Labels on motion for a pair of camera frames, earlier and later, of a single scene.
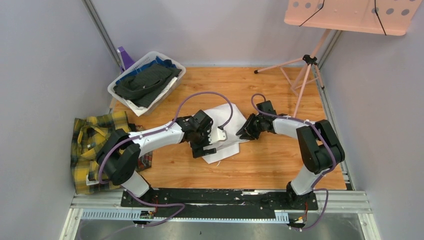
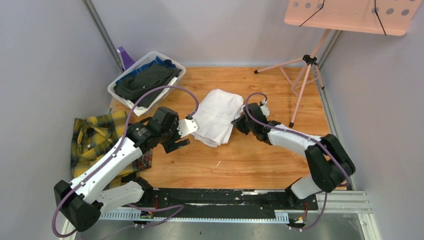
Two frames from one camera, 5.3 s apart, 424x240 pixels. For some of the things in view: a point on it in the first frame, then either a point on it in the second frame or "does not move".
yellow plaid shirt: (89, 136) does not move
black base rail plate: (167, 204) does not move
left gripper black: (198, 150) to (170, 145)
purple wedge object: (127, 60) does not move
